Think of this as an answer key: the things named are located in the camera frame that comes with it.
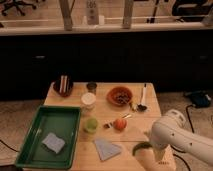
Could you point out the blue folded cloth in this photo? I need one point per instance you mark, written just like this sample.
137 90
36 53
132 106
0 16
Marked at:
106 149

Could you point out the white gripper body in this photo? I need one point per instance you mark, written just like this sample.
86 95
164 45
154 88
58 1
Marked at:
158 154

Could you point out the orange bowl with food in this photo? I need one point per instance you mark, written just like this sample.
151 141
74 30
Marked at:
119 96

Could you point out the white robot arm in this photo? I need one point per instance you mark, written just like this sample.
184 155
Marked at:
168 130

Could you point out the green pepper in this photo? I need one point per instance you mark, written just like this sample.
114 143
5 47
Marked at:
141 145

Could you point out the green plastic cup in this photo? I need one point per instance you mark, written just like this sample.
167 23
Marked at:
90 125

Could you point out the small yellow-green item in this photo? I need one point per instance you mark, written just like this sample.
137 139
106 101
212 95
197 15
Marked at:
133 106

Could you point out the small dark metal cup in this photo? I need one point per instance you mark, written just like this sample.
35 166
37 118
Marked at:
91 87

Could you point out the black office chair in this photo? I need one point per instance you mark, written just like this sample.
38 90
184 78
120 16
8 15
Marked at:
17 4

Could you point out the dark bowl with sticks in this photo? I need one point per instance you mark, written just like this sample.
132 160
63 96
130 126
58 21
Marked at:
63 86

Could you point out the green plastic tray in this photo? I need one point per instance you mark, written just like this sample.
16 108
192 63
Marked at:
64 123

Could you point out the white lidded container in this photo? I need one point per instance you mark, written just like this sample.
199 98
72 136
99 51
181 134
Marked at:
88 100

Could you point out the blue sponge in tray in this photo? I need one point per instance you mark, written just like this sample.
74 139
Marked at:
54 143

